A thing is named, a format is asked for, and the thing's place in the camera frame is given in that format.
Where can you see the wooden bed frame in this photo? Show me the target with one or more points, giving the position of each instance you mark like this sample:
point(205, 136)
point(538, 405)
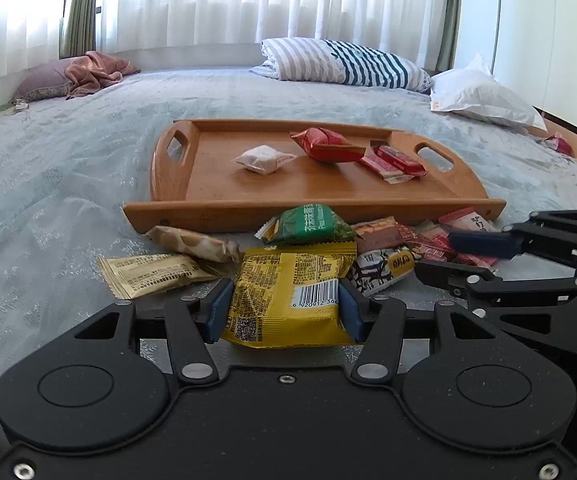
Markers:
point(573, 132)

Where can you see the striped pillow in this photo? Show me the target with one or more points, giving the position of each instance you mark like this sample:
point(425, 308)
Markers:
point(338, 62)

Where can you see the light blue bedspread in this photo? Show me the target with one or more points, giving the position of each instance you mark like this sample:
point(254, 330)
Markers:
point(68, 185)

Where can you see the red brown chocolate bar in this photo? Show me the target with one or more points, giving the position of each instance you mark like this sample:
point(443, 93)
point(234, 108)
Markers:
point(399, 158)

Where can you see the large red snack bag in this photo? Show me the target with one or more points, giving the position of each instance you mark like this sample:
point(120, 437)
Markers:
point(326, 144)

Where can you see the beige nougat snack packet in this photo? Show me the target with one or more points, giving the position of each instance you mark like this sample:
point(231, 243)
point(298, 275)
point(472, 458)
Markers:
point(193, 242)

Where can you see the green curtain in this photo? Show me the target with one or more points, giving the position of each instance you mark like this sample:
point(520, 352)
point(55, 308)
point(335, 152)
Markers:
point(81, 5)
point(448, 10)

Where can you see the purple pillow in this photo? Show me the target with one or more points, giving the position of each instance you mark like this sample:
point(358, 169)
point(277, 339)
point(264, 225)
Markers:
point(43, 82)

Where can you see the small red item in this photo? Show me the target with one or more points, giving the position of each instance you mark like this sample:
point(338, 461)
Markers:
point(558, 145)

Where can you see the small red snack packet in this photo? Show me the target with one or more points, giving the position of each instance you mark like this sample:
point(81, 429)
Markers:
point(473, 260)

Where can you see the brown cracker snack packet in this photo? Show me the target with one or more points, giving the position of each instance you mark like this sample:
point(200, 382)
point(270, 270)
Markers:
point(381, 235)

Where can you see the pink cloth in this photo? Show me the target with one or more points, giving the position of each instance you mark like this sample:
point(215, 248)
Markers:
point(98, 72)

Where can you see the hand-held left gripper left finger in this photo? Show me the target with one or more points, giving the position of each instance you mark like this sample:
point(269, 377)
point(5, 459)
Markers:
point(216, 310)

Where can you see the red white printed snack packet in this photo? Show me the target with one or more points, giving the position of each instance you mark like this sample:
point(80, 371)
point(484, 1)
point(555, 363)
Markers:
point(468, 220)

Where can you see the small silver object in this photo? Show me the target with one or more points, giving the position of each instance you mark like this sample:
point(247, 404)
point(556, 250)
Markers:
point(18, 106)

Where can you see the black white yellow snack packet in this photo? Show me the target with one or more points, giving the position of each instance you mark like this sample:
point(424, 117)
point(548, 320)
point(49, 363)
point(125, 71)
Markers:
point(383, 267)

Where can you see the green snack packet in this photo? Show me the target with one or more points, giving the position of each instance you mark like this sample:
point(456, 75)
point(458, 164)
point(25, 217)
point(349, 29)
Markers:
point(313, 225)

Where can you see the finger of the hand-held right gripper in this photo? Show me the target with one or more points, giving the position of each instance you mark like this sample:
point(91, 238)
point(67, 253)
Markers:
point(478, 244)
point(443, 274)

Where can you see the white translucent snack packet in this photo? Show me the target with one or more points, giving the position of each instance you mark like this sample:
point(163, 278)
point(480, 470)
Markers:
point(263, 159)

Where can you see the white pillow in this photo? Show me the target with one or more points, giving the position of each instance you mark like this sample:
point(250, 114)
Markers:
point(483, 97)

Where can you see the red wafer packet clear ends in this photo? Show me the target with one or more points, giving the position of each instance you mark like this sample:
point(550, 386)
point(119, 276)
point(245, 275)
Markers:
point(379, 167)

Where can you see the gold snack packet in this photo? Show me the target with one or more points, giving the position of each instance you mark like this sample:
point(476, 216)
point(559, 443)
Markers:
point(153, 272)

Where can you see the white sheer curtain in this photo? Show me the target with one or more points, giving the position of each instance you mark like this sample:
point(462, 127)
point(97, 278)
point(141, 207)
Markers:
point(248, 0)

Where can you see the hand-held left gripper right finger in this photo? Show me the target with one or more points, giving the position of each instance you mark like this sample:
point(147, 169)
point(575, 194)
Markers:
point(351, 315)

